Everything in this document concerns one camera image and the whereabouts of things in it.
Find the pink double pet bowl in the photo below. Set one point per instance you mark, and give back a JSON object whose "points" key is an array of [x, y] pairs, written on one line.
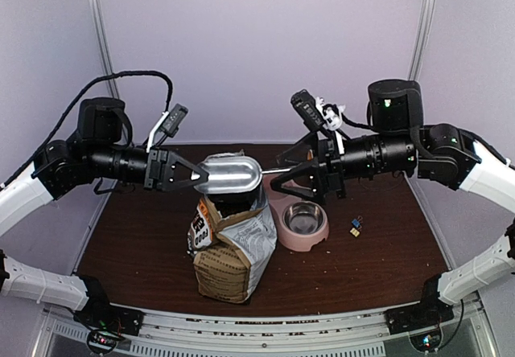
{"points": [[278, 203]]}

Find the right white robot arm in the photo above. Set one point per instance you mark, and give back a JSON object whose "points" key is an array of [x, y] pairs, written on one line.
{"points": [[393, 139]]}

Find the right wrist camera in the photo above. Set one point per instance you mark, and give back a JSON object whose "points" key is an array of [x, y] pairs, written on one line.
{"points": [[316, 113]]}

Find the aluminium frame post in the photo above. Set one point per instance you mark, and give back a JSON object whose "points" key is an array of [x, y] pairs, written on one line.
{"points": [[102, 41], [425, 21]]}

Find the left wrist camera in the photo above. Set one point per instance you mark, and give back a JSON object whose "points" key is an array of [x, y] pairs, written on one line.
{"points": [[168, 125]]}

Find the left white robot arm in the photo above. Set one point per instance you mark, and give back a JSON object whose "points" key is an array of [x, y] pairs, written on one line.
{"points": [[92, 152]]}

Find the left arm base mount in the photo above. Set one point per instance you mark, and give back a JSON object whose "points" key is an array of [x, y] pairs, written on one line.
{"points": [[108, 327]]}

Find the left aluminium frame post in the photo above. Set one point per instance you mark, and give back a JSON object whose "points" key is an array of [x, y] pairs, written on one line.
{"points": [[102, 41]]}

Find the dog food bag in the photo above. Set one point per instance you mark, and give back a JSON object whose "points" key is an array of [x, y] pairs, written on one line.
{"points": [[231, 240]]}

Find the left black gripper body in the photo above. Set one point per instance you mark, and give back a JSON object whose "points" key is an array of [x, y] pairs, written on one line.
{"points": [[152, 180]]}

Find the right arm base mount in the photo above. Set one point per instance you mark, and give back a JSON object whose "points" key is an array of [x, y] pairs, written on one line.
{"points": [[422, 320]]}

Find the metal food scoop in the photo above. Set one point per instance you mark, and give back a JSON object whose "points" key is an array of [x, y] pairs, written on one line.
{"points": [[231, 174]]}

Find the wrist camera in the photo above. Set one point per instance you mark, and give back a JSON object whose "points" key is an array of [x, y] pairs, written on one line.
{"points": [[316, 113], [168, 125]]}

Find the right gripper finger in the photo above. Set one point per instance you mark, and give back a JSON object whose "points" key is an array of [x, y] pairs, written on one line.
{"points": [[297, 153], [301, 180]]}

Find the right aluminium frame post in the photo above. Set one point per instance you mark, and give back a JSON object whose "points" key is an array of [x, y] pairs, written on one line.
{"points": [[425, 21]]}

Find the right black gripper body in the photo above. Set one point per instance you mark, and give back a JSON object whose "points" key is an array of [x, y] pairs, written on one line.
{"points": [[329, 158]]}

